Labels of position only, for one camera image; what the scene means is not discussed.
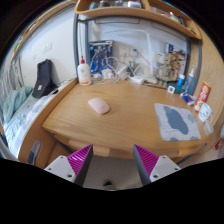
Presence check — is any blue white-capped bottle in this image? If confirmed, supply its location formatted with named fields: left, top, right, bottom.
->
left=175, top=73, right=186, bottom=95

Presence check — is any red yellow-lidded chips can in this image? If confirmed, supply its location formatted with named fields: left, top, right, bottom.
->
left=193, top=81, right=212, bottom=113

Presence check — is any white red-capped pump bottle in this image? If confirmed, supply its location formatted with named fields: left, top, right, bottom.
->
left=77, top=55, right=92, bottom=87

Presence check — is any white charger block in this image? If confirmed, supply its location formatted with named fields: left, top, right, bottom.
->
left=101, top=68, right=114, bottom=80

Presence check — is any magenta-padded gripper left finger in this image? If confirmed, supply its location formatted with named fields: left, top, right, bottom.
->
left=44, top=143, right=94, bottom=187

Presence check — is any blue robot model kit box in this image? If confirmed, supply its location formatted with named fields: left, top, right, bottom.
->
left=88, top=40, right=115, bottom=74

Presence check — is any beige robot model figure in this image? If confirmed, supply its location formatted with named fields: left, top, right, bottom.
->
left=154, top=53, right=176, bottom=88

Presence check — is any teal blanket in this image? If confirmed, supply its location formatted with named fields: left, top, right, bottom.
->
left=2, top=86, right=34, bottom=124

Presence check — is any white desk lamp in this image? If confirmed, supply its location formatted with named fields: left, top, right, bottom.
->
left=103, top=28, right=159, bottom=85

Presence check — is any white power strip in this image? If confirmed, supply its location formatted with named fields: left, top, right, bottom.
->
left=128, top=75, right=145, bottom=85

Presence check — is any white mug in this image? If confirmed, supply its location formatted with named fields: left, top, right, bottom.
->
left=198, top=102, right=214, bottom=123

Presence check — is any black bag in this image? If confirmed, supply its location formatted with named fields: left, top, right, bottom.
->
left=31, top=59, right=58, bottom=99

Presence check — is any blue spray bottle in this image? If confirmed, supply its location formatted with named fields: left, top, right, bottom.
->
left=184, top=64, right=198, bottom=96

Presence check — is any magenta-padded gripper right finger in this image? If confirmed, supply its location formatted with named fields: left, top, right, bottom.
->
left=132, top=143, right=182, bottom=186

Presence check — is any grey cloud-print mouse pad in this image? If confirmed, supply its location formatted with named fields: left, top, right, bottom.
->
left=153, top=102, right=202, bottom=142

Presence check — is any bed with patterned sheet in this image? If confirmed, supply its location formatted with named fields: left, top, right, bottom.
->
left=2, top=81, right=73, bottom=159

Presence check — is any pink computer mouse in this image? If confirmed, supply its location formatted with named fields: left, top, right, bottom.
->
left=87, top=97, right=111, bottom=116

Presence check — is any blue snack packet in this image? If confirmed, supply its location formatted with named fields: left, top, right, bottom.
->
left=181, top=93, right=198, bottom=106

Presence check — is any colourful picture collage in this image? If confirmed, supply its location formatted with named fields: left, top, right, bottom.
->
left=165, top=43, right=188, bottom=83

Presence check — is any wooden shelf unit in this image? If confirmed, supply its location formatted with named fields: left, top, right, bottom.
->
left=74, top=0, right=203, bottom=41

